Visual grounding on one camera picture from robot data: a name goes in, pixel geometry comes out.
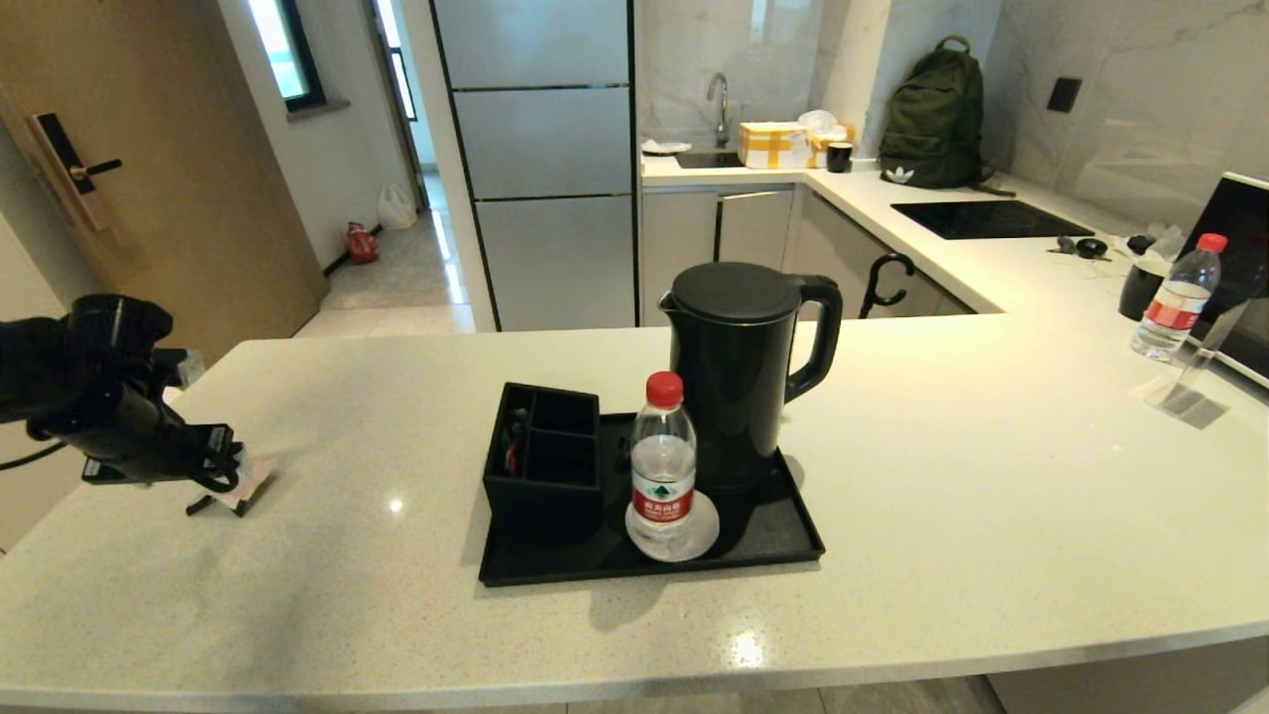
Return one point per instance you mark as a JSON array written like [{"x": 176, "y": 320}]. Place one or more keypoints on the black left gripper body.
[{"x": 164, "y": 451}]

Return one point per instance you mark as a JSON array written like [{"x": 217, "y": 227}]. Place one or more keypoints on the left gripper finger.
[
  {"x": 238, "y": 504},
  {"x": 203, "y": 504}
]

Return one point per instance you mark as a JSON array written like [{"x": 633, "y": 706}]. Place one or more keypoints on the pink tea bag packet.
[{"x": 253, "y": 481}]

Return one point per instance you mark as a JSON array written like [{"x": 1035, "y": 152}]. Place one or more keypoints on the black electric kettle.
[{"x": 734, "y": 387}]

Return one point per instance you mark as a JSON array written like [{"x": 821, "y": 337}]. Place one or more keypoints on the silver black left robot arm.
[{"x": 69, "y": 367}]

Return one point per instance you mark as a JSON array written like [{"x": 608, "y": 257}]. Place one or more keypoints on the clear water bottle red cap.
[
  {"x": 662, "y": 466},
  {"x": 1180, "y": 302}
]

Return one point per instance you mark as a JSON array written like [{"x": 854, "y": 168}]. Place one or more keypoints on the tall black cup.
[{"x": 1139, "y": 291}]

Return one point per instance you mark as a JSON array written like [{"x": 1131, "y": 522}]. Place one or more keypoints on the brown wooden door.
[{"x": 198, "y": 198}]

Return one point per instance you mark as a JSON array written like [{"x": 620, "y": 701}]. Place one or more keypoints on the red sachet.
[{"x": 515, "y": 458}]

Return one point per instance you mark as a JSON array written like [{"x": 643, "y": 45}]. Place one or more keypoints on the red bag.
[{"x": 362, "y": 245}]

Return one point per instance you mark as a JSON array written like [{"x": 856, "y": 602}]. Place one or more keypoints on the dark green sachet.
[{"x": 521, "y": 431}]

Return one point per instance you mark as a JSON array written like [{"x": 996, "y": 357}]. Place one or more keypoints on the black compartment organizer box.
[{"x": 540, "y": 506}]

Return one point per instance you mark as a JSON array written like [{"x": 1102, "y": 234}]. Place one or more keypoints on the white plastic bag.
[{"x": 398, "y": 208}]

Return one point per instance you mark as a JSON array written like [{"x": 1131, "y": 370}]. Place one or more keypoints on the dark framed window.
[{"x": 288, "y": 50}]

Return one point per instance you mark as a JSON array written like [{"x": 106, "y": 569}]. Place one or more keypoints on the white round saucer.
[{"x": 706, "y": 535}]

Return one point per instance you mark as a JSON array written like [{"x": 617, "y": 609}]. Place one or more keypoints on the silver refrigerator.
[{"x": 545, "y": 149}]

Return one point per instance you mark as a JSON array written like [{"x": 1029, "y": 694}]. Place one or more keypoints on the black rectangular serving tray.
[{"x": 763, "y": 540}]

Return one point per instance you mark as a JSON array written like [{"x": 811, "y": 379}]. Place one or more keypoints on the white dish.
[{"x": 664, "y": 147}]

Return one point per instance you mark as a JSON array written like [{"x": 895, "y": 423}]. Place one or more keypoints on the dark kitchen sink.
[{"x": 709, "y": 159}]

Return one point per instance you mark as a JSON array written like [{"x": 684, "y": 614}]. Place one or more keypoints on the grey kitchen base cabinet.
[{"x": 753, "y": 228}]

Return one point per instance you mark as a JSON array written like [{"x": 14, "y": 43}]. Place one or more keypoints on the chrome sink faucet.
[{"x": 725, "y": 119}]

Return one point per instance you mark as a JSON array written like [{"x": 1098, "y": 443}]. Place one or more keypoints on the white box with yellow tape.
[{"x": 773, "y": 147}]

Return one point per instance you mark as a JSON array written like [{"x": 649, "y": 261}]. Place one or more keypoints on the small black mug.
[{"x": 840, "y": 159}]

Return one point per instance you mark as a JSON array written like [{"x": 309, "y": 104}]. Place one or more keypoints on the white crumpled tissue bag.
[{"x": 819, "y": 120}]

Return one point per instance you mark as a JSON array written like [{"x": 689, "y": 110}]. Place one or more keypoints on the dark green backpack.
[{"x": 937, "y": 114}]

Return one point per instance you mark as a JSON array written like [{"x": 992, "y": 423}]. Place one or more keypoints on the black induction cooktop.
[{"x": 991, "y": 220}]

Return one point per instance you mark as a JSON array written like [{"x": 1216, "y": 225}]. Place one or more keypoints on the black key bundle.
[{"x": 1092, "y": 248}]

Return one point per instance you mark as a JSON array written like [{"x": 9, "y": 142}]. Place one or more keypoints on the clear acrylic sign stand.
[{"x": 1185, "y": 397}]

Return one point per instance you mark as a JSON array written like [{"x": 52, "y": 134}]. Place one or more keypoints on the crumpled clear plastic wrap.
[{"x": 1168, "y": 243}]

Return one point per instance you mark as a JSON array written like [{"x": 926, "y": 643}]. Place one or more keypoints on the black glass door microwave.
[{"x": 1239, "y": 223}]

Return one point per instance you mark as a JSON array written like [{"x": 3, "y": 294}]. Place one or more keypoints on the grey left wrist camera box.
[{"x": 188, "y": 369}]

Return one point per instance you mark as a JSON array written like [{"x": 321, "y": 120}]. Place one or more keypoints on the black wall socket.
[{"x": 1065, "y": 95}]

